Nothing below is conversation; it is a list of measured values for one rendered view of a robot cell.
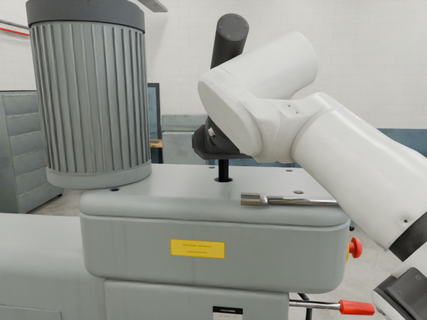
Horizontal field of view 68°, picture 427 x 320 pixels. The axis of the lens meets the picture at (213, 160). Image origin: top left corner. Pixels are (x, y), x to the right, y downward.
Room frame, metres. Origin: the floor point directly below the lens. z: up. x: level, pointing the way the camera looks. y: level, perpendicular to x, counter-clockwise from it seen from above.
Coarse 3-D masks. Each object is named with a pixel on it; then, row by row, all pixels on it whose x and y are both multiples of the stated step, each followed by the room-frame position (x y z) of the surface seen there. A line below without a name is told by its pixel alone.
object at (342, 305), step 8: (296, 304) 0.47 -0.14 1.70; (304, 304) 0.47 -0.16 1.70; (312, 304) 0.47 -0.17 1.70; (320, 304) 0.47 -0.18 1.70; (328, 304) 0.47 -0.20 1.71; (336, 304) 0.47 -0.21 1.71; (344, 304) 0.46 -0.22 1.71; (352, 304) 0.46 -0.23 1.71; (360, 304) 0.46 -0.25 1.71; (368, 304) 0.46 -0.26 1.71; (344, 312) 0.45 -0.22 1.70; (352, 312) 0.45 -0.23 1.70; (360, 312) 0.45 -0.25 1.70; (368, 312) 0.45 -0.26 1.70
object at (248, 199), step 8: (248, 192) 0.49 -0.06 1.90; (248, 200) 0.46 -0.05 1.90; (256, 200) 0.46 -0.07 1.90; (264, 200) 0.46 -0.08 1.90; (272, 200) 0.46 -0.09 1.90; (280, 200) 0.46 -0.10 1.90; (288, 200) 0.46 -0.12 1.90; (296, 200) 0.46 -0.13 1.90; (304, 200) 0.46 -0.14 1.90; (312, 200) 0.46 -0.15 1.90; (320, 200) 0.46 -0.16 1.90; (328, 200) 0.46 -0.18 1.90
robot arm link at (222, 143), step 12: (204, 132) 0.51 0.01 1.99; (216, 132) 0.41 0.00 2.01; (192, 144) 0.51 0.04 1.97; (204, 144) 0.50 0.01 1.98; (216, 144) 0.44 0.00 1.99; (228, 144) 0.41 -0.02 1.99; (204, 156) 0.49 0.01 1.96; (216, 156) 0.50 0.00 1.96; (228, 156) 0.50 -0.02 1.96; (240, 156) 0.50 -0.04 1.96
